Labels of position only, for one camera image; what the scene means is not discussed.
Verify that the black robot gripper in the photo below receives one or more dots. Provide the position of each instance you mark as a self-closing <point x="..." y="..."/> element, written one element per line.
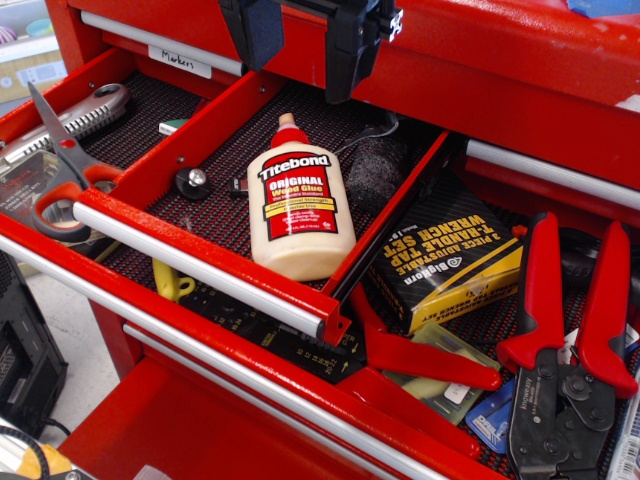
<point x="352" y="41"/>

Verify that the red handled wire stripper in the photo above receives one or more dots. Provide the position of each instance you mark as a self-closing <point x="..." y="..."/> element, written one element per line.
<point x="365" y="343"/>

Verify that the small green white box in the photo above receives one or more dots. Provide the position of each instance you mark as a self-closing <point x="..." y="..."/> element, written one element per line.
<point x="169" y="127"/>

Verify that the black knob with silver screw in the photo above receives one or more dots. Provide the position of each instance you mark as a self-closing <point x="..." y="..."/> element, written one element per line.
<point x="192" y="183"/>

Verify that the clear case under pliers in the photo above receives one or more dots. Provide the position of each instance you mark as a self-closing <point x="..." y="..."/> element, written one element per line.
<point x="450" y="400"/>

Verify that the blue drill bit package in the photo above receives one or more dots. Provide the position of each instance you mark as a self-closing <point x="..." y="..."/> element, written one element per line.
<point x="489" y="419"/>

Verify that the white Markers label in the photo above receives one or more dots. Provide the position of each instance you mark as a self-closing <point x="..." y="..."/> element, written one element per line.
<point x="180" y="61"/>

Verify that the Titebond wood glue bottle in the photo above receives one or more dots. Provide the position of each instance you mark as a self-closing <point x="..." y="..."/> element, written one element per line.
<point x="300" y="221"/>

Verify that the red small upper drawer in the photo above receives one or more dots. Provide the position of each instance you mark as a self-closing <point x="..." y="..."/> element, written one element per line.
<point x="209" y="239"/>

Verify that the silver ridged utility tool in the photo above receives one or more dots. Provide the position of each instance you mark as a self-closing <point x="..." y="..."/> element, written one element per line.
<point x="99" y="109"/>

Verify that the black steel wool roll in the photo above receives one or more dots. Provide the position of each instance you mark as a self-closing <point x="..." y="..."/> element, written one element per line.
<point x="376" y="173"/>

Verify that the red tool chest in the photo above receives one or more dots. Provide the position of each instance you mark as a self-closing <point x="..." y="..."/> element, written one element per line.
<point x="541" y="45"/>

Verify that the black equipment box on floor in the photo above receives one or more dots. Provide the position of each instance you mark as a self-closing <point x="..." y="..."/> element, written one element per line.
<point x="33" y="371"/>

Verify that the red wide tool drawer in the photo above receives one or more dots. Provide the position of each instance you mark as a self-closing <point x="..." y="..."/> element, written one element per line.
<point x="271" y="405"/>

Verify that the red grey handled scissors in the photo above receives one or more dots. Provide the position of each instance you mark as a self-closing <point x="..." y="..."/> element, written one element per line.
<point x="77" y="172"/>

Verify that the black yellow tap wrench box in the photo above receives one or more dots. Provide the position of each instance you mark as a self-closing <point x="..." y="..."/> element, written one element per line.
<point x="448" y="254"/>

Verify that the yellow handled tool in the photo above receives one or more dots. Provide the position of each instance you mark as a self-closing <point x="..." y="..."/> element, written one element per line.
<point x="169" y="284"/>

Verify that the red handled crimping pliers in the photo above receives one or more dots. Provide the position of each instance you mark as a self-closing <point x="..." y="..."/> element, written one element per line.
<point x="562" y="412"/>

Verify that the clear plastic bit case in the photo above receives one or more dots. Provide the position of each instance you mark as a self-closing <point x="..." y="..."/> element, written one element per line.
<point x="22" y="186"/>

